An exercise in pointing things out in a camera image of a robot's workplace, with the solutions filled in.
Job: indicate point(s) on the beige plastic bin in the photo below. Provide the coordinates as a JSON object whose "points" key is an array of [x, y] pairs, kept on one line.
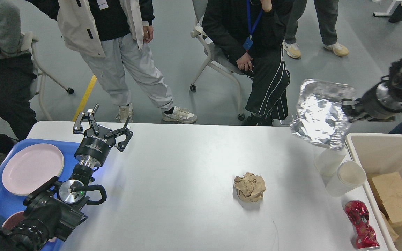
{"points": [[380, 154]]}

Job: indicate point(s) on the pink plate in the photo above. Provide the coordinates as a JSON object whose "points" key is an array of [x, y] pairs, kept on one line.
{"points": [[34, 155]]}

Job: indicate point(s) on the white paper cup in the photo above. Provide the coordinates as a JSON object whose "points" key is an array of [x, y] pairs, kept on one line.
{"points": [[329, 160], [349, 176]]}

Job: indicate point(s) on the blue plastic tray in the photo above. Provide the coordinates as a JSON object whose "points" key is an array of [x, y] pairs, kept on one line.
{"points": [[11, 203]]}

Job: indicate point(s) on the person in black tracksuit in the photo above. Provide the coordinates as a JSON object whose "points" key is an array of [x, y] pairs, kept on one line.
{"points": [[250, 34]]}

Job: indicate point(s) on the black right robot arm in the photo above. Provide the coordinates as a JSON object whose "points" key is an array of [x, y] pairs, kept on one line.
{"points": [[394, 78]]}

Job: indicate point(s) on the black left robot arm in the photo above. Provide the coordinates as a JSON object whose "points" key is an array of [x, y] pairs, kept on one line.
{"points": [[66, 198]]}

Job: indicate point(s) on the white desk leg base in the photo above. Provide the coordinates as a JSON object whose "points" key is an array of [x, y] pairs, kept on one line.
{"points": [[394, 12]]}

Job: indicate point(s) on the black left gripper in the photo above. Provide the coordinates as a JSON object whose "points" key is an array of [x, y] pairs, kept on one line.
{"points": [[94, 148]]}

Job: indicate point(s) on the white office chair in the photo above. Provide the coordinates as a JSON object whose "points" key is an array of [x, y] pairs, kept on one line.
{"points": [[214, 55]]}

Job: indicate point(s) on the brown paper bag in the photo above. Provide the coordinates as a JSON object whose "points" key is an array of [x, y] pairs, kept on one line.
{"points": [[387, 191]]}

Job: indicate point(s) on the person in grey sweater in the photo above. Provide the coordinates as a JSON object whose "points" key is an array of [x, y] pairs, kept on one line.
{"points": [[16, 76]]}

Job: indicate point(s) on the red snack wrapper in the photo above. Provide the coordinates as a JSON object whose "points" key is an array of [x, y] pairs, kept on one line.
{"points": [[359, 216]]}

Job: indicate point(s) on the metal floor socket plate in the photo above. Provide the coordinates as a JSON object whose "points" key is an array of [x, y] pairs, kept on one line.
{"points": [[288, 120]]}

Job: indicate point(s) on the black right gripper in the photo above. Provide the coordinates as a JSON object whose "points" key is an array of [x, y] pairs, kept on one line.
{"points": [[380, 103]]}

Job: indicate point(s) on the aluminium foil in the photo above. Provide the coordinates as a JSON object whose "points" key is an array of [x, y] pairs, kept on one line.
{"points": [[321, 120]]}

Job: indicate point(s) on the left white chair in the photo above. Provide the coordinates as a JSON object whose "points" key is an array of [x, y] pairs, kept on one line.
{"points": [[38, 87]]}

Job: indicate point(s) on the pink mug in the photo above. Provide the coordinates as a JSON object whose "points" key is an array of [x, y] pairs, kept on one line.
{"points": [[14, 219]]}

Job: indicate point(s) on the standing person grey trousers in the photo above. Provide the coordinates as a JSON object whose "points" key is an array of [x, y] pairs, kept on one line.
{"points": [[327, 13]]}

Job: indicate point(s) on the person in beige coat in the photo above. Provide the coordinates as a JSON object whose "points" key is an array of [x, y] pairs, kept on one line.
{"points": [[112, 37]]}

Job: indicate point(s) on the brown paper ball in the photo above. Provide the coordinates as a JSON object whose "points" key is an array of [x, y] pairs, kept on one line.
{"points": [[250, 187]]}

